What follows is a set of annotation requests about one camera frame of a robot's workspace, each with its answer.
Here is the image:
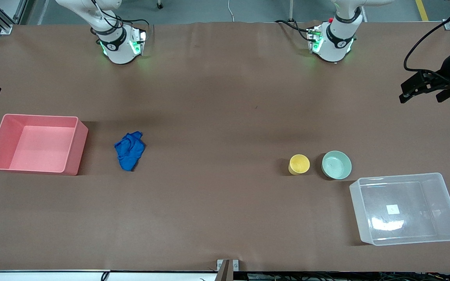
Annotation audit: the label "mint green bowl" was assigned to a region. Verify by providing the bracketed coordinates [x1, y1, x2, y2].
[321, 151, 352, 180]

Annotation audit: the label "yellow plastic cup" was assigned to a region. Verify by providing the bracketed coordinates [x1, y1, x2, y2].
[288, 154, 311, 175]

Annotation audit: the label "blue cloth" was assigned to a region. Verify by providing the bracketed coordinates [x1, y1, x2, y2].
[114, 131, 146, 172]

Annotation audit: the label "pink plastic box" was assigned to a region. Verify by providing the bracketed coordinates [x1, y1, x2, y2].
[0, 114, 89, 176]

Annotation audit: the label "clear plastic box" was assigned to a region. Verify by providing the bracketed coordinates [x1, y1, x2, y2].
[349, 173, 450, 246]

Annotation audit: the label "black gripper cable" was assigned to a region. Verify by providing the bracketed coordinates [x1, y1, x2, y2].
[404, 0, 450, 71]

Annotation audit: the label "aluminium frame profile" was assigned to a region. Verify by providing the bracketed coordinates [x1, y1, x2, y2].
[0, 0, 26, 35]

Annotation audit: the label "black arm base cables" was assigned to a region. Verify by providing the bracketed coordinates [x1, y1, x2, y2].
[91, 0, 150, 36]
[275, 19, 312, 42]

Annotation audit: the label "white table edge rail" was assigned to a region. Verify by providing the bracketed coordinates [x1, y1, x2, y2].
[0, 270, 225, 281]

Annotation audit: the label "metal table bracket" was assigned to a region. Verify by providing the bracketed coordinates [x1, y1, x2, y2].
[216, 259, 239, 281]

